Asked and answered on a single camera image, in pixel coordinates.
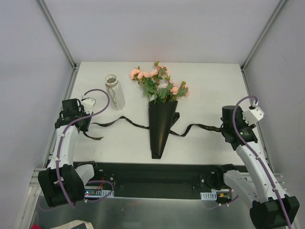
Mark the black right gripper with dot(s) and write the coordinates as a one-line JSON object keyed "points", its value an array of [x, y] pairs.
{"points": [[227, 137]]}

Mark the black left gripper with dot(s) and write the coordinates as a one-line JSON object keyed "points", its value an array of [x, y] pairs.
{"points": [[84, 124]]}

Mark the black paper flower wrap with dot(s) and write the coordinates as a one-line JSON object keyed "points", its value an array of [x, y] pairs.
{"points": [[162, 116]]}

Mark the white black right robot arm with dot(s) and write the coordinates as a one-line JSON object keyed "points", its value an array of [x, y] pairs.
{"points": [[269, 204]]}

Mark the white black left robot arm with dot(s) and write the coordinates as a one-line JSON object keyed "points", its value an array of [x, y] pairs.
{"points": [[61, 183]]}

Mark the white ribbed ceramic vase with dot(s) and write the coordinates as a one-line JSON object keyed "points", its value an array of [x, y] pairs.
{"points": [[114, 90]]}

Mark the pink artificial flower bouquet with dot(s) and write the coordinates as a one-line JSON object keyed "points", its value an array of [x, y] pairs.
{"points": [[158, 85]]}

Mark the cream tote bag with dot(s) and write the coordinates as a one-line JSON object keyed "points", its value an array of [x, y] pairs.
{"points": [[76, 224]]}

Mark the red cloth item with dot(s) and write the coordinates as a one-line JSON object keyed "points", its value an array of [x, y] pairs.
{"points": [[35, 226]]}

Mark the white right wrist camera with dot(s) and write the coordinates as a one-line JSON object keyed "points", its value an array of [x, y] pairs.
{"points": [[253, 115]]}

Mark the left aluminium frame post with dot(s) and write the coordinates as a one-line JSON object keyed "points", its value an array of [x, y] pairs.
{"points": [[56, 32]]}

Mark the aluminium frame post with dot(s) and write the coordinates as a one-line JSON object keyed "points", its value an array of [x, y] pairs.
{"points": [[273, 17], [56, 32]]}

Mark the aluminium front frame rail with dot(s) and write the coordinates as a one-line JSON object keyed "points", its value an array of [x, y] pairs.
{"points": [[279, 177]]}

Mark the right aluminium frame post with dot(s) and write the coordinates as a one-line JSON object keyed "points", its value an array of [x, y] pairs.
{"points": [[273, 17]]}

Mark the right white cable duct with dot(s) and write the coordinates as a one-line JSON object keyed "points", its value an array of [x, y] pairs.
{"points": [[215, 195]]}

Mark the white cable duct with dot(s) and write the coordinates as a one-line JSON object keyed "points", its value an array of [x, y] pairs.
{"points": [[95, 192], [215, 195]]}

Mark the left white cable duct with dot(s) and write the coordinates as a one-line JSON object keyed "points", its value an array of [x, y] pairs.
{"points": [[95, 192]]}

